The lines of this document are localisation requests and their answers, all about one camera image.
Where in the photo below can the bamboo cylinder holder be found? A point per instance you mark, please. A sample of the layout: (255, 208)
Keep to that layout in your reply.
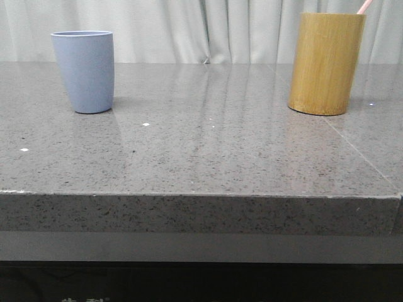
(326, 56)

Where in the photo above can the white curtain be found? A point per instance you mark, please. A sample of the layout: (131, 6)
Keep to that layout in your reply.
(217, 32)

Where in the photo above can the blue plastic cup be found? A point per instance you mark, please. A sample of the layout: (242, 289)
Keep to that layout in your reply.
(86, 63)

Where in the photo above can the pink chopstick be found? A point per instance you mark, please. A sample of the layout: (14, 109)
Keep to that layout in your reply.
(364, 6)

